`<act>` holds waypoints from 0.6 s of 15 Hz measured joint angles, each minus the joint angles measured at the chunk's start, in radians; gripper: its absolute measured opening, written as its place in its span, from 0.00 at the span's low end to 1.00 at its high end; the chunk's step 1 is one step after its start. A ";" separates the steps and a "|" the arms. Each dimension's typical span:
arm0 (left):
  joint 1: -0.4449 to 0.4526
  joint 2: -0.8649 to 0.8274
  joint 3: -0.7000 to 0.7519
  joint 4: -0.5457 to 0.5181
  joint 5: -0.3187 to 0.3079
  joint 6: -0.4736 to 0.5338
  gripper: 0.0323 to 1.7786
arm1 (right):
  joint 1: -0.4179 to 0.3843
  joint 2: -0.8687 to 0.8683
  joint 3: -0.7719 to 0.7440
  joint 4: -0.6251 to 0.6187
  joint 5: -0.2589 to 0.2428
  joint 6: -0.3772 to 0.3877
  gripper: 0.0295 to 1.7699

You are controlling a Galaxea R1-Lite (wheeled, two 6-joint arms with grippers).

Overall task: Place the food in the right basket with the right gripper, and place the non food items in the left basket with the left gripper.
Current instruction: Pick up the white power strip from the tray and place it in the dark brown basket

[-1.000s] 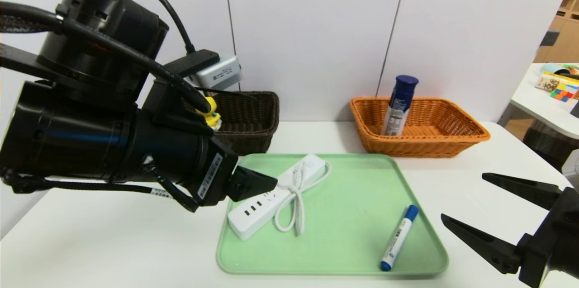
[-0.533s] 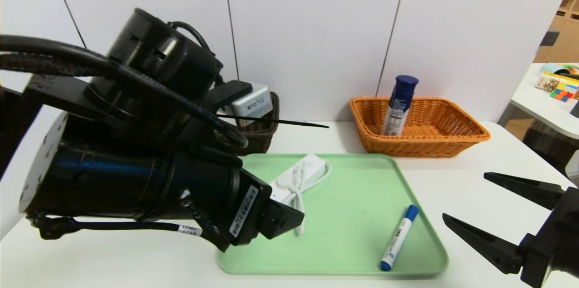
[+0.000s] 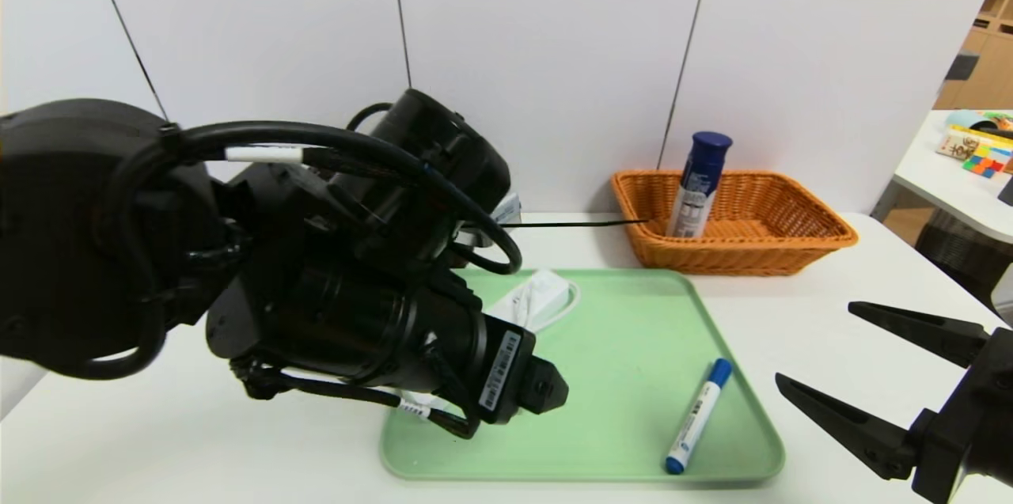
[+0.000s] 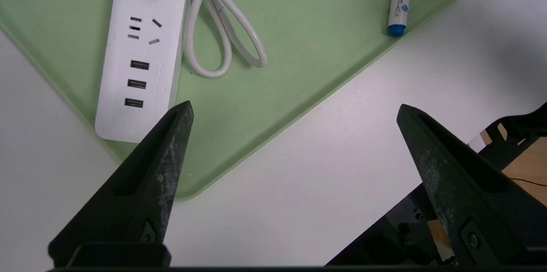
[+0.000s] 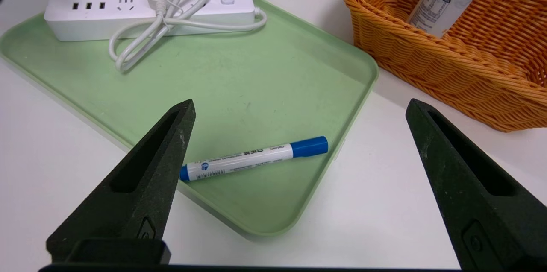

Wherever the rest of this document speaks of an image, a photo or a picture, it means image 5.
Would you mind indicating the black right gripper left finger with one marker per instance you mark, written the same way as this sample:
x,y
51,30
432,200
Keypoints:
x,y
141,191

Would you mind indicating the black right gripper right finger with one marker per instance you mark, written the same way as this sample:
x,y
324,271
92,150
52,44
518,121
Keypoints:
x,y
466,195

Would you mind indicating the blue and white bottle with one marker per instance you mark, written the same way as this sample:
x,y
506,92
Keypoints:
x,y
444,3

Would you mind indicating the orange wicker basket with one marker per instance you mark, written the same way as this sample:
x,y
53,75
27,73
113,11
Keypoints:
x,y
448,75

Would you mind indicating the blue and white marker pen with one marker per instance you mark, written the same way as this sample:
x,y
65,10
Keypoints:
x,y
256,157

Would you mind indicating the light green plastic tray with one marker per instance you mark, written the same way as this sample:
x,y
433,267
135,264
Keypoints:
x,y
256,84

